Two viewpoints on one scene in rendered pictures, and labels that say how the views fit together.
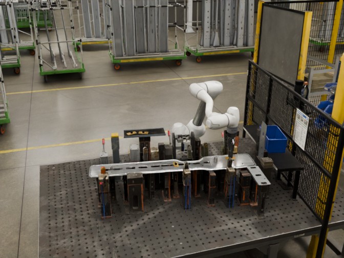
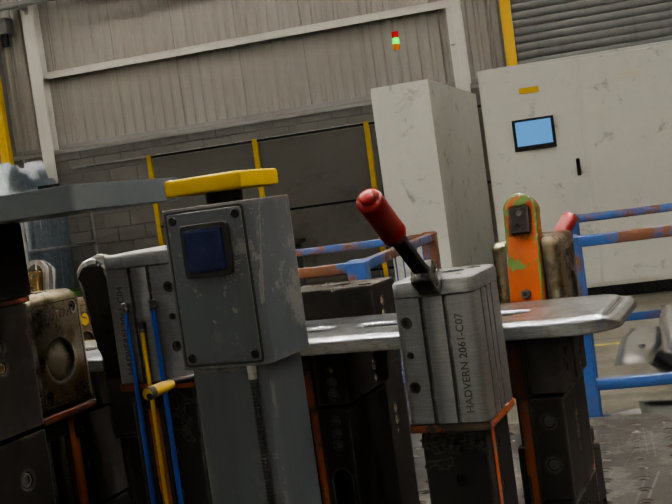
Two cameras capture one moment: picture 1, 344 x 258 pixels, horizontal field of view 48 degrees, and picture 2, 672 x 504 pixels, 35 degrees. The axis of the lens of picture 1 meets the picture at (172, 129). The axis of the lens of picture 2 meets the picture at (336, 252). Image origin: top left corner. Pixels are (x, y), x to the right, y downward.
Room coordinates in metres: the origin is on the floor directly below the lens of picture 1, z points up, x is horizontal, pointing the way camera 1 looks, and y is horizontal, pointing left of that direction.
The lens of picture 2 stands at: (3.67, 0.95, 1.13)
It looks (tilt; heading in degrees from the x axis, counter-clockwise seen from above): 3 degrees down; 211
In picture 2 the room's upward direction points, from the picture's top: 8 degrees counter-clockwise
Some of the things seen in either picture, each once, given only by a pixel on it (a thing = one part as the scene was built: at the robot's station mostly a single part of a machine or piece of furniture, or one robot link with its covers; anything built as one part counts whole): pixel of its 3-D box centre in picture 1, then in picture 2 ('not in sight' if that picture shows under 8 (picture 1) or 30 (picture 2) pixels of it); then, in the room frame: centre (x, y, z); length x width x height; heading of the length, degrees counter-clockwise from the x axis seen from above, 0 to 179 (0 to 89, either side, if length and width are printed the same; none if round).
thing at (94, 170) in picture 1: (173, 165); (32, 356); (2.81, -0.01, 1.00); 1.38 x 0.22 x 0.02; 99
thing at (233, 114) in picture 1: (231, 116); not in sight; (2.88, -0.48, 1.40); 0.13 x 0.11 x 0.16; 119
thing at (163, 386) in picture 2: not in sight; (185, 378); (2.99, 0.37, 1.00); 0.12 x 0.01 x 0.01; 9
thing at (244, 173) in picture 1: (243, 188); not in sight; (2.71, -0.59, 0.84); 0.11 x 0.10 x 0.28; 9
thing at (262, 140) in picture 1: (262, 141); not in sight; (2.92, -0.76, 1.17); 0.12 x 0.01 x 0.34; 9
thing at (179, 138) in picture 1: (183, 157); not in sight; (3.04, -0.10, 0.94); 0.18 x 0.13 x 0.49; 99
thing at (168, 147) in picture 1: (168, 165); not in sight; (3.01, 0.03, 0.89); 0.13 x 0.11 x 0.38; 9
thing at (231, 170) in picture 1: (229, 187); not in sight; (2.68, -0.47, 0.87); 0.12 x 0.09 x 0.35; 9
